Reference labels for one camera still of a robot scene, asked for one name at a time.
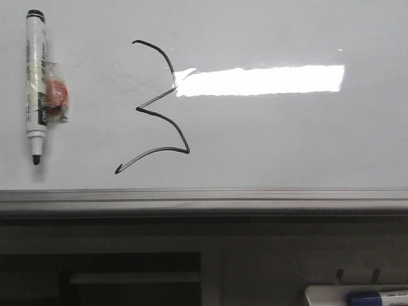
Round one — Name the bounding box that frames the red magnet taped to marker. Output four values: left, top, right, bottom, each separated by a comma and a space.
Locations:
38, 62, 69, 123

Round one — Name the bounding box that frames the white black whiteboard marker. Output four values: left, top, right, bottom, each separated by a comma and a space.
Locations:
25, 10, 47, 165

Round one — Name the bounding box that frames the white whiteboard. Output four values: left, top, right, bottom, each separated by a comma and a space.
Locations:
1, 1, 407, 189

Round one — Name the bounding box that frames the white shelf board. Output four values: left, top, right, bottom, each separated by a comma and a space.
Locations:
69, 272, 201, 284

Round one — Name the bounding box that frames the left metal tray hook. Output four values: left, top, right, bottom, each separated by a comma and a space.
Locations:
335, 269, 344, 285

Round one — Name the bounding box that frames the metal tray hook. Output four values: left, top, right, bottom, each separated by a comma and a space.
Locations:
335, 269, 344, 285
370, 268, 381, 284

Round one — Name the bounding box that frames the white marker tray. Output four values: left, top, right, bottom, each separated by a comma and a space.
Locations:
304, 284, 407, 305

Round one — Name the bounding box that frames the right metal tray hook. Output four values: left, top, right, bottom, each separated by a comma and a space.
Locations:
370, 268, 381, 284

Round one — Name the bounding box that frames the blue capped marker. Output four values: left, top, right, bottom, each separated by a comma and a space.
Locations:
347, 289, 407, 306

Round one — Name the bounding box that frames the grey aluminium whiteboard frame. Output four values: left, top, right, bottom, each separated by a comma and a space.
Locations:
1, 187, 407, 221

